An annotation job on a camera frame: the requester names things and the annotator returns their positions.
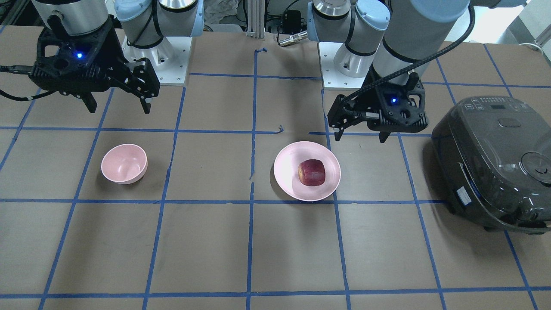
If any aluminium frame post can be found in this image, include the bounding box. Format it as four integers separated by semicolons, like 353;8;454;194
246;0;266;40

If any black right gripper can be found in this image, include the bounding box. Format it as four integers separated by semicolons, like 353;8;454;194
29;17;160;114

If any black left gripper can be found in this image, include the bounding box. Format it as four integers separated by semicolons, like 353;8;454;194
327;72;429;143

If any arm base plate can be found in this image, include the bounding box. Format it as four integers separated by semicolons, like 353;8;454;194
121;37;193;86
318;42;379;90

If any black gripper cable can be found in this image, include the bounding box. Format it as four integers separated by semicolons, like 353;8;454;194
336;4;476;108
0;65;48;102

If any silver cable connector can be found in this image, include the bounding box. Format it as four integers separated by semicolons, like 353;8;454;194
276;30;308;47

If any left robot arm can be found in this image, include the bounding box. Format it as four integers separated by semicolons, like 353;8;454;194
307;0;523;143

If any pink bowl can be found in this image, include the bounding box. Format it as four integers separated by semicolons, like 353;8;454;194
100;144;149;185

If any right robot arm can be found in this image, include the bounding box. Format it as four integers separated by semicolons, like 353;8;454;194
28;0;204;114

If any red apple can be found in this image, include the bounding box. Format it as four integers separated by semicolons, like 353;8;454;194
297;159;325;186

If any black power adapter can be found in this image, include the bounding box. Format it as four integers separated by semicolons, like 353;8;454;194
279;9;302;34

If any dark grey rice cooker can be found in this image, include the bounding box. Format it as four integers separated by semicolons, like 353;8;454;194
431;96;551;234

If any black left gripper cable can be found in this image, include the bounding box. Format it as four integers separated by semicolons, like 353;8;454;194
336;4;476;108

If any pink plate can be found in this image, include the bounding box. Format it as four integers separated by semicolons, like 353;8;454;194
273;141;342;202

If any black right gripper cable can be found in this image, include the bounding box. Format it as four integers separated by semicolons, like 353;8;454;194
0;65;48;102

